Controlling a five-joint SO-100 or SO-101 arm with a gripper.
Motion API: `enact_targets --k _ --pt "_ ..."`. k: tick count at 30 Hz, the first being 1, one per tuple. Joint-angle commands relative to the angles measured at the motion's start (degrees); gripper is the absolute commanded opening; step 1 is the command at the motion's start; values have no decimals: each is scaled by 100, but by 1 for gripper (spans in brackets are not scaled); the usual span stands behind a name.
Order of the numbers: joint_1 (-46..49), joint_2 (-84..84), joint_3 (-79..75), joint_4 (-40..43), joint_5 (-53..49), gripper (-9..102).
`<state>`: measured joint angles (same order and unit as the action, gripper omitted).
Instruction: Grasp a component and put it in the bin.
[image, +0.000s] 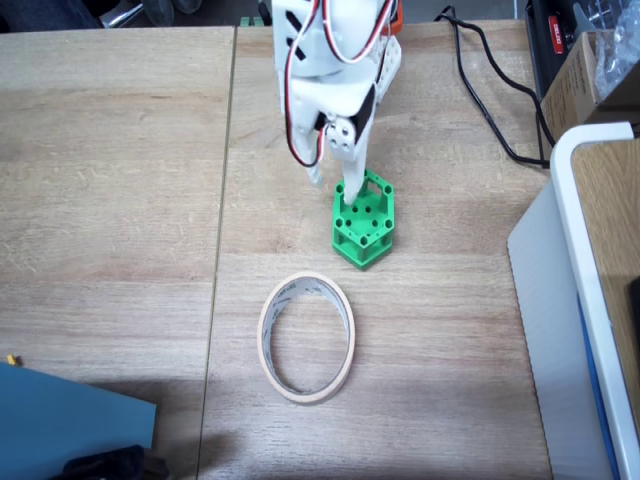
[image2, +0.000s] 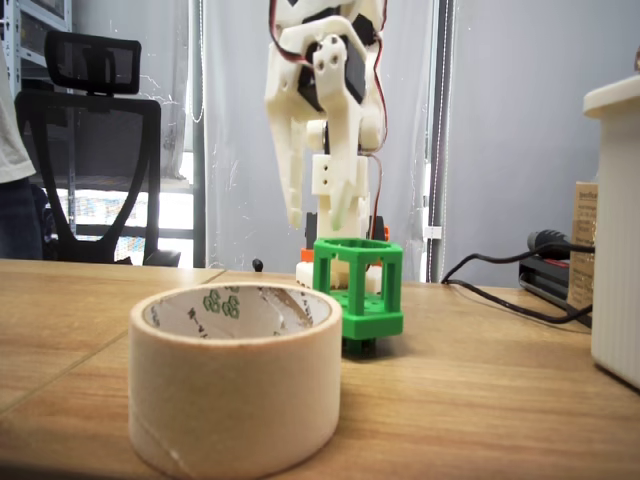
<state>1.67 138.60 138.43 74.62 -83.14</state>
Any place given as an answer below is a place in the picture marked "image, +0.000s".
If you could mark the orange and black table clamp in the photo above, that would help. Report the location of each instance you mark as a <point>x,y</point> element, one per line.
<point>396,25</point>

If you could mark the beige masking tape roll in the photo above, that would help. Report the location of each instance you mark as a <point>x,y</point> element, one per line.
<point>305,398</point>

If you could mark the green hexagonal printed component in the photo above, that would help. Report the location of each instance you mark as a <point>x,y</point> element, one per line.
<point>370,235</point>

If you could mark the brown cardboard box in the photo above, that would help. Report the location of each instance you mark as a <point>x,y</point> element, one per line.
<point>565,100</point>

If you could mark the small yellow piece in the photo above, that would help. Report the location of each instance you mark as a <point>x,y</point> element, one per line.
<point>13,359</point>

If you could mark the black mesh office chair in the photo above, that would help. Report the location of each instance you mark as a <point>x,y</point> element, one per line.
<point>122,15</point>

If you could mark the green connector block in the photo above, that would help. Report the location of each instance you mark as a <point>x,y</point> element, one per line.
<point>250,21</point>

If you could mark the clear plastic bag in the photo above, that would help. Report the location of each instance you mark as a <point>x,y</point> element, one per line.
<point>615,60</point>

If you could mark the black power strip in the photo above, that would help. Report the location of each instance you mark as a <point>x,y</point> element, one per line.
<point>542,50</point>

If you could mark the person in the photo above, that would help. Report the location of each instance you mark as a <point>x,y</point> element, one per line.
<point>45,12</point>

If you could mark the white ribbed container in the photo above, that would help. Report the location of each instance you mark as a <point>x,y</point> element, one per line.
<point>550,350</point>

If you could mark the blue grey panel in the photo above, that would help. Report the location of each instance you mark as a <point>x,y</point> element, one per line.
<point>60,425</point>

